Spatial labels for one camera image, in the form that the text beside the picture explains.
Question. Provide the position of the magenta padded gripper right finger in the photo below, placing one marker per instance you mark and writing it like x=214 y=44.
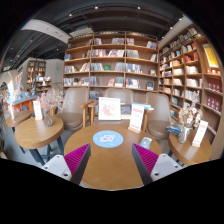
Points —
x=151 y=166

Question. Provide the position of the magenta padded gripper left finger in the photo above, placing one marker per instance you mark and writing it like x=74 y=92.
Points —
x=70 y=167

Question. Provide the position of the white computer mouse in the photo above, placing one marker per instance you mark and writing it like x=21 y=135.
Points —
x=146 y=142

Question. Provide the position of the round wooden centre table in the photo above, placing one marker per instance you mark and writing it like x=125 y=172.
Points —
x=110 y=168

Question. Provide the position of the round wooden table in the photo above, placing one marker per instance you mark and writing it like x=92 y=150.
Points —
x=187 y=153
x=110 y=168
x=36 y=137

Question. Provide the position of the beige right armchair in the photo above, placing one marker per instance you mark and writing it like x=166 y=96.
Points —
x=160 y=118

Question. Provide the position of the beige armchair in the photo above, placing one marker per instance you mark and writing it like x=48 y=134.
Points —
x=74 y=109
x=160 y=118
x=125 y=95

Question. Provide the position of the round wooden right table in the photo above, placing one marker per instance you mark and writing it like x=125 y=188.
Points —
x=187 y=153

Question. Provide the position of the stack of books right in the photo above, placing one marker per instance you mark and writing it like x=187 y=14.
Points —
x=175 y=128

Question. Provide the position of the white red text sign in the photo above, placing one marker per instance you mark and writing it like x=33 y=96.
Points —
x=136 y=118

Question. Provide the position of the beige left armchair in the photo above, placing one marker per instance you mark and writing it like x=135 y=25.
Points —
x=74 y=109

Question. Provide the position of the round wooden left table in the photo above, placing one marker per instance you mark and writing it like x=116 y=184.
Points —
x=36 y=137

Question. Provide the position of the white sign on right table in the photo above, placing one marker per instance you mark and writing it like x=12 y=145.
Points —
x=200 y=133

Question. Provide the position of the white sign on table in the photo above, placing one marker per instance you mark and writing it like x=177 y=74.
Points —
x=37 y=110
x=200 y=133

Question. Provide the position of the white framed picture sign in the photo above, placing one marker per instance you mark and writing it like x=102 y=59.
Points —
x=109 y=108

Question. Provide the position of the glass vase dried flowers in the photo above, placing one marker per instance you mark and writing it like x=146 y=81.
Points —
x=189 y=118

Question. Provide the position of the white sign on left table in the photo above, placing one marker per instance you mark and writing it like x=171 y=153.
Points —
x=37 y=110

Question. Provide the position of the beige middle armchair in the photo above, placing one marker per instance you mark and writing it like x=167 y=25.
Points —
x=125 y=95

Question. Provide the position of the glass vase pink flowers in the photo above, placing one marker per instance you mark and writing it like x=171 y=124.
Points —
x=53 y=98

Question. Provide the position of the orange blue display stand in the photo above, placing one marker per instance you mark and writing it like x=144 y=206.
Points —
x=23 y=104

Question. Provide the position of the distant wooden bookshelf left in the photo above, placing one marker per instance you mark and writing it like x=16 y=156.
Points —
x=37 y=80

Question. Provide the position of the large wooden centre bookshelf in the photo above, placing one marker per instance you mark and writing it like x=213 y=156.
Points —
x=118 y=59

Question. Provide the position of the wooden right wall bookshelf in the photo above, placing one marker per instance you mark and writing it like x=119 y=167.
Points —
x=189 y=63

